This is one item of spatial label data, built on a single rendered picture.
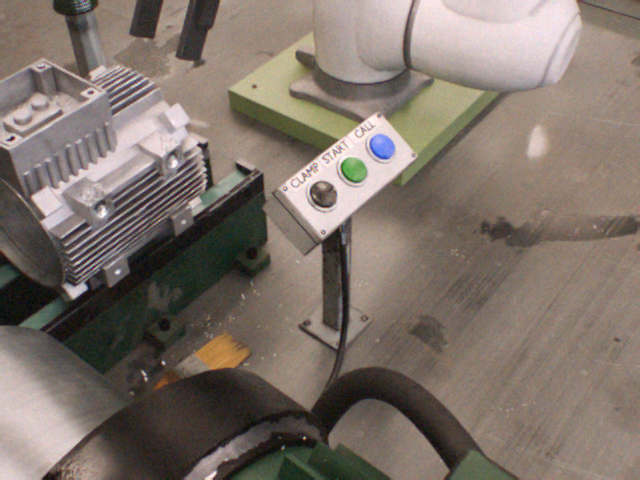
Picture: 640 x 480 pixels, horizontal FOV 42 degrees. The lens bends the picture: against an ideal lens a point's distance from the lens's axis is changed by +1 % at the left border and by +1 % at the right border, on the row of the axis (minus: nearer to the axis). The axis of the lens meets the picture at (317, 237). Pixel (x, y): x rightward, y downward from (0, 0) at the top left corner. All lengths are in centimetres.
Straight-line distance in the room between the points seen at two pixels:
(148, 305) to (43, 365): 42
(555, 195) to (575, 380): 34
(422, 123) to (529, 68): 22
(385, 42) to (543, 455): 61
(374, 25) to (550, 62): 25
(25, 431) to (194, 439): 28
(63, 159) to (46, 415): 35
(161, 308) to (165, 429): 76
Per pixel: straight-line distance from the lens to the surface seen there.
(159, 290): 105
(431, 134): 131
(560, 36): 119
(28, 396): 61
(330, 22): 128
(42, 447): 58
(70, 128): 87
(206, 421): 32
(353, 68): 130
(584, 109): 148
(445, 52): 121
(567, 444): 101
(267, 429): 34
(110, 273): 92
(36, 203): 86
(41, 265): 100
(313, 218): 83
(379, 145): 90
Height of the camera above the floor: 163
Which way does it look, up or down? 44 degrees down
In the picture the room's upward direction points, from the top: 1 degrees counter-clockwise
